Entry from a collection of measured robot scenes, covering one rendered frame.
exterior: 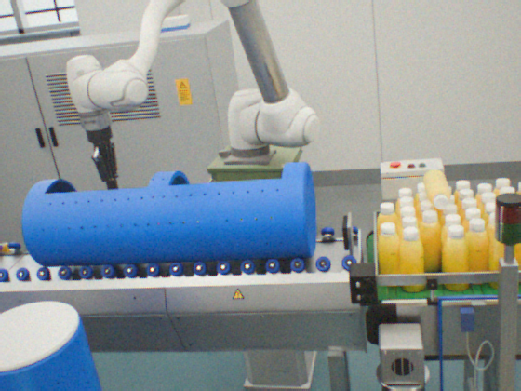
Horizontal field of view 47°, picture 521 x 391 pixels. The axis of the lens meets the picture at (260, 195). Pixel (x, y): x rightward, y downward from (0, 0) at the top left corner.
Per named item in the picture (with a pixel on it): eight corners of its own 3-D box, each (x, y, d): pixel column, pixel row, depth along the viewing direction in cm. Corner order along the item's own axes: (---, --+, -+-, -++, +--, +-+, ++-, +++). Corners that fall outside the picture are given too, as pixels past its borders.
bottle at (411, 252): (395, 288, 170) (393, 236, 164) (410, 277, 173) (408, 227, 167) (415, 296, 165) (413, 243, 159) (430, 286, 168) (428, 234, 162)
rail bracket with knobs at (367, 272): (352, 290, 172) (349, 259, 168) (378, 290, 170) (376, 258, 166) (351, 311, 163) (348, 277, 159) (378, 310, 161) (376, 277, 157)
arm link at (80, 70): (67, 112, 178) (92, 115, 170) (53, 60, 172) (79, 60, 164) (98, 102, 185) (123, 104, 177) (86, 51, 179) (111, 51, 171)
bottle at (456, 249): (451, 294, 163) (451, 241, 157) (439, 282, 169) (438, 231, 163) (474, 289, 164) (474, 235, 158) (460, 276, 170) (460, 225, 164)
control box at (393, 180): (381, 188, 210) (380, 161, 206) (441, 185, 206) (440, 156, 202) (382, 200, 201) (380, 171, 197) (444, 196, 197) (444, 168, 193)
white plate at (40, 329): (100, 316, 151) (101, 320, 152) (36, 291, 167) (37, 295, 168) (2, 383, 131) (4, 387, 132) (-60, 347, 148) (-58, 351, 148)
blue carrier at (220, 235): (75, 244, 216) (56, 168, 206) (319, 233, 198) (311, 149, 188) (34, 283, 189) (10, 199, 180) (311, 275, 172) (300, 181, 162)
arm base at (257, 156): (225, 152, 253) (224, 139, 251) (277, 152, 248) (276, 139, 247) (213, 165, 237) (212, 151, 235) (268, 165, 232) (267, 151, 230)
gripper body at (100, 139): (91, 124, 185) (99, 152, 189) (80, 132, 178) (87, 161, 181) (114, 121, 184) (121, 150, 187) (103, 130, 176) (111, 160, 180)
